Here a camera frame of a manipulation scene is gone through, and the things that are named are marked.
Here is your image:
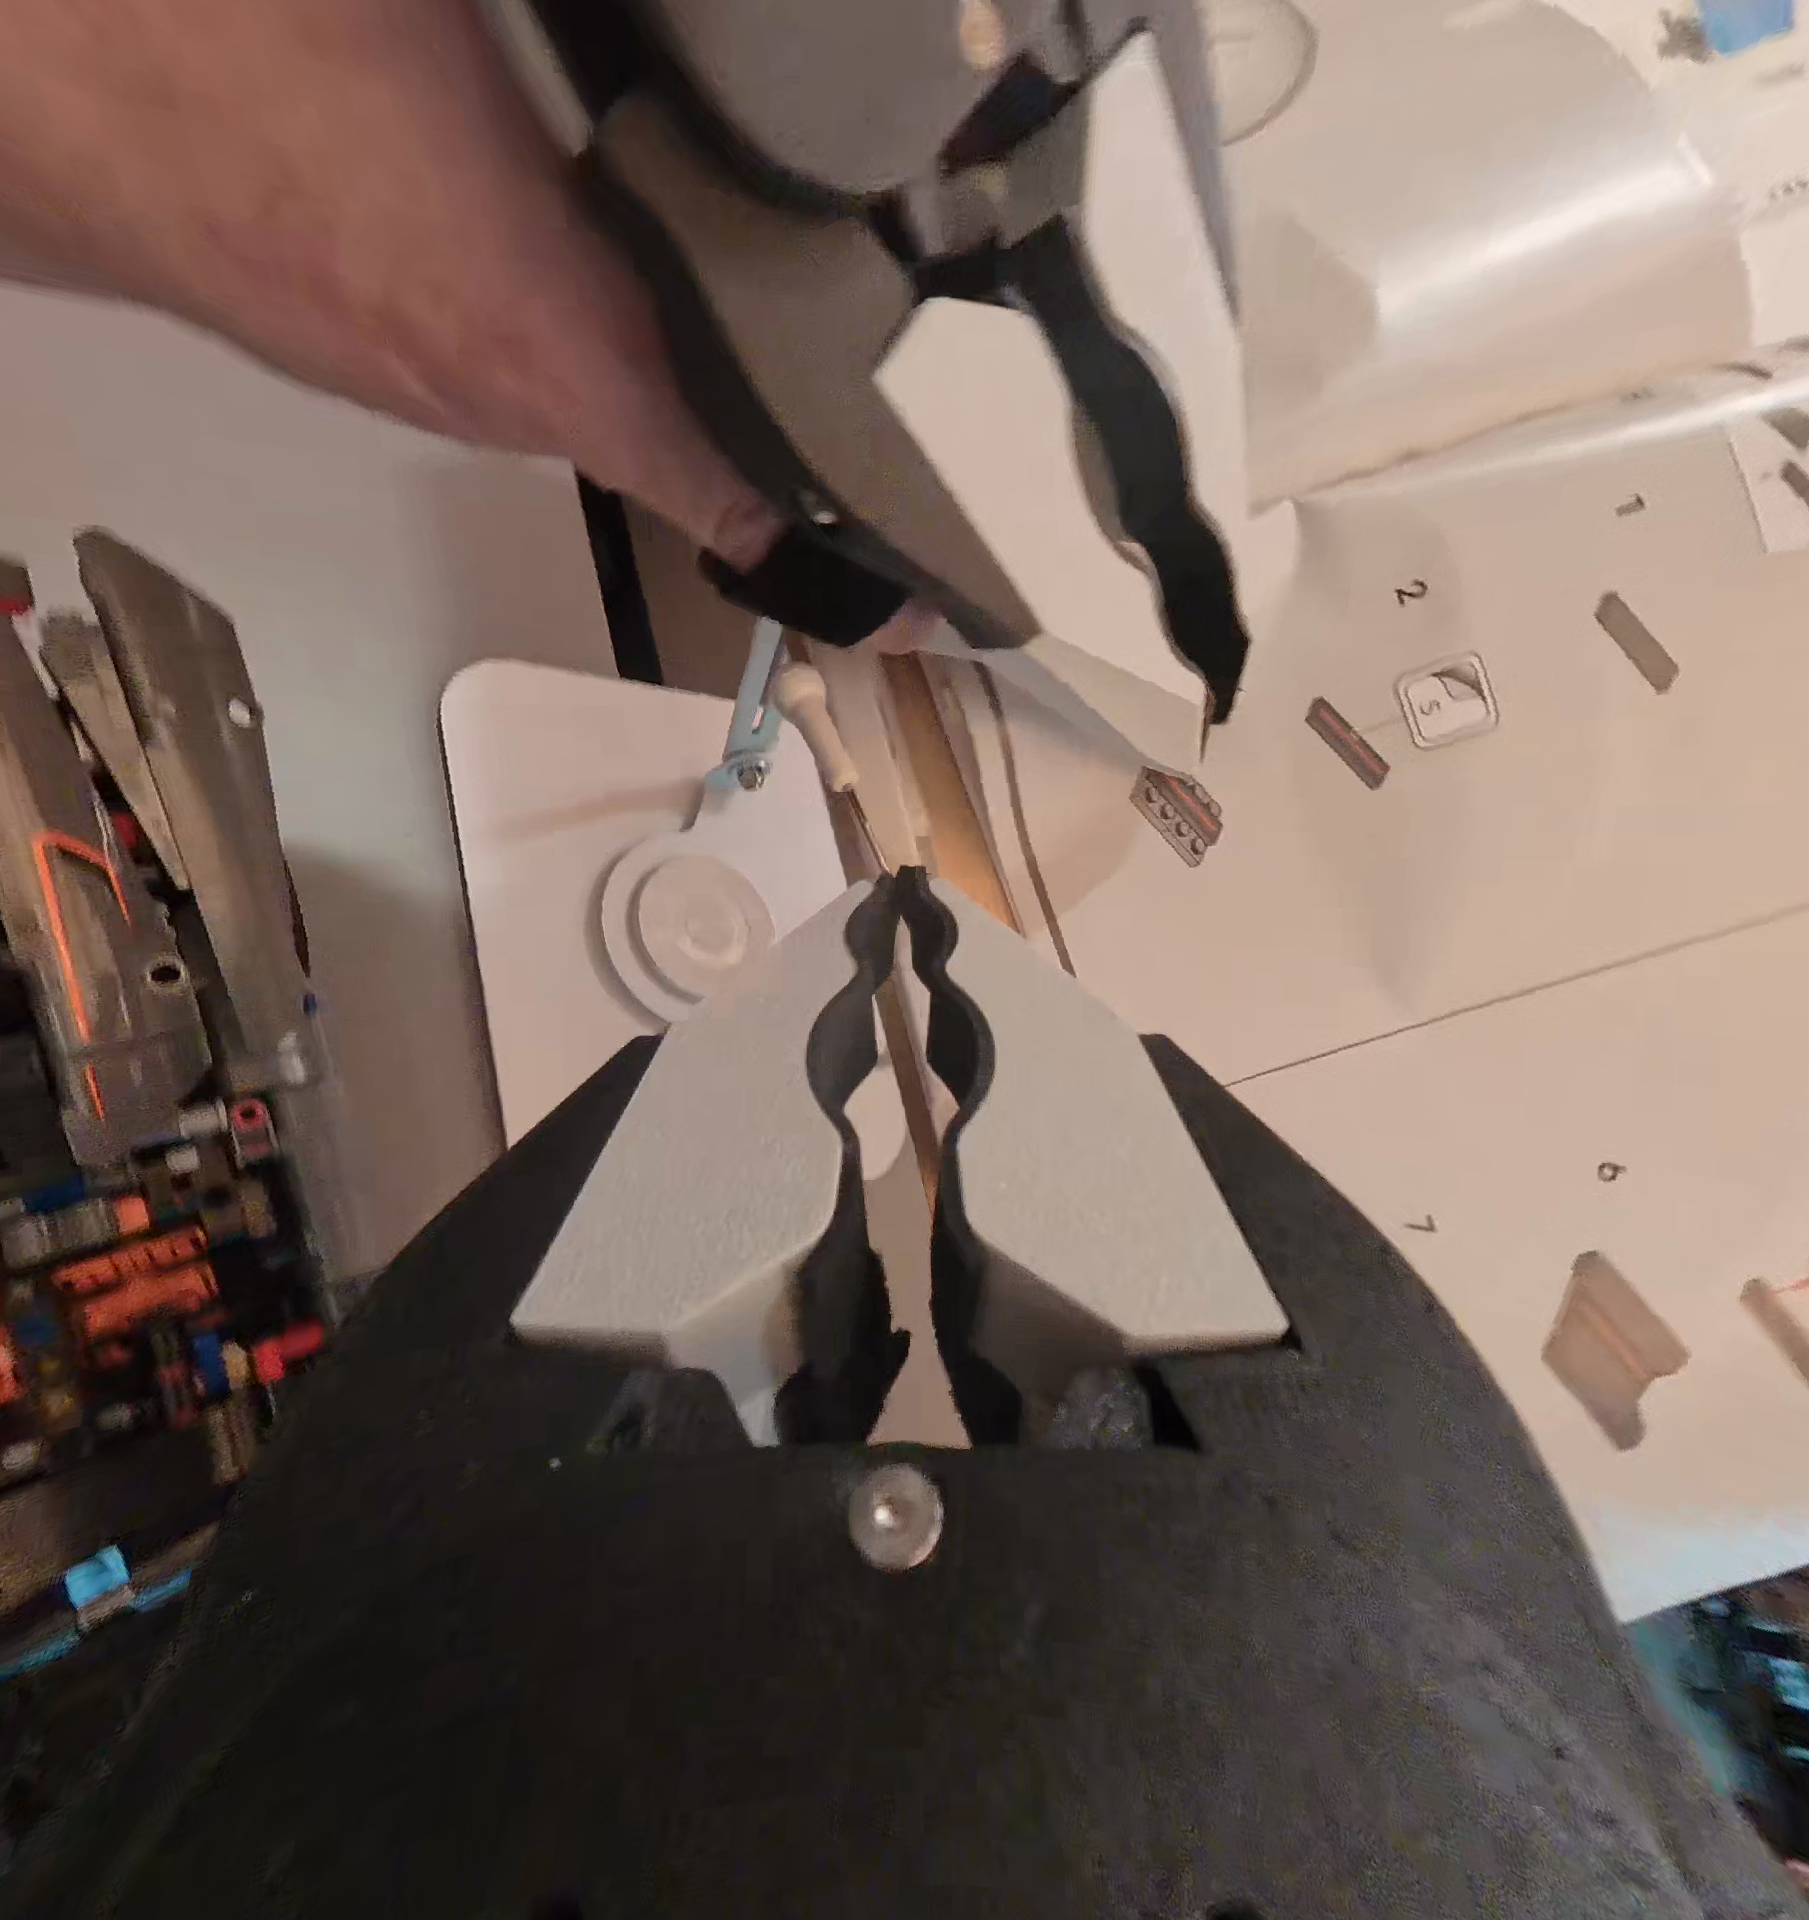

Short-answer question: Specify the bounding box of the lego instruction booklet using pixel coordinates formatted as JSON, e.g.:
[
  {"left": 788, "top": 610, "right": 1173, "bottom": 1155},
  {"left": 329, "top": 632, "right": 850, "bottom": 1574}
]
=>
[{"left": 980, "top": 0, "right": 1809, "bottom": 1623}]

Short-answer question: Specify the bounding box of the grey lego car model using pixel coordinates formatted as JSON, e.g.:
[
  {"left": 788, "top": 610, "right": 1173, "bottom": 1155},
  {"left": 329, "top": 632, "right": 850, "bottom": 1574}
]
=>
[{"left": 0, "top": 523, "right": 352, "bottom": 1682}]

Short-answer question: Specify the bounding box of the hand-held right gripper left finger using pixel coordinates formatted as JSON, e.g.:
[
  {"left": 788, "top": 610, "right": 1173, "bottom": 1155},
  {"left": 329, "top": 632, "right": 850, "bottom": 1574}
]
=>
[{"left": 512, "top": 874, "right": 912, "bottom": 1443}]

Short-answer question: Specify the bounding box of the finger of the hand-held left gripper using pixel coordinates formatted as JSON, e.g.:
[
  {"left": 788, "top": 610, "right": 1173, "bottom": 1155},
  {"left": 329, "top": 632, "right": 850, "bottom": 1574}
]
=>
[
  {"left": 1136, "top": 0, "right": 1245, "bottom": 319},
  {"left": 873, "top": 216, "right": 1254, "bottom": 763}
]

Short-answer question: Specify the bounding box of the person's left hand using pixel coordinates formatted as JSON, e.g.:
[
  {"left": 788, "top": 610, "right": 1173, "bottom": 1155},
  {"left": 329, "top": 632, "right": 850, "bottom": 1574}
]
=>
[{"left": 242, "top": 0, "right": 794, "bottom": 564}]

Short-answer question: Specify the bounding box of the white and wooden book stand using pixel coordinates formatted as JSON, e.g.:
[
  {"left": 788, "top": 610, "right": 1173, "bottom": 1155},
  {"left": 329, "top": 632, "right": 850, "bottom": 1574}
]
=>
[{"left": 440, "top": 607, "right": 1085, "bottom": 1202}]

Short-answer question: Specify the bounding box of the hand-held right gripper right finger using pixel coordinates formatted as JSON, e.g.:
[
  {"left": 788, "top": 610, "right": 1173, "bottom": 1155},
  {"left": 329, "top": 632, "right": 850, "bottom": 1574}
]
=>
[{"left": 900, "top": 867, "right": 1293, "bottom": 1443}]

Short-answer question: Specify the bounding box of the person's left forearm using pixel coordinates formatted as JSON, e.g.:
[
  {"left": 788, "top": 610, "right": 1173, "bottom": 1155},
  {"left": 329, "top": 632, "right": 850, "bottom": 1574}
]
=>
[{"left": 0, "top": 0, "right": 245, "bottom": 362}]

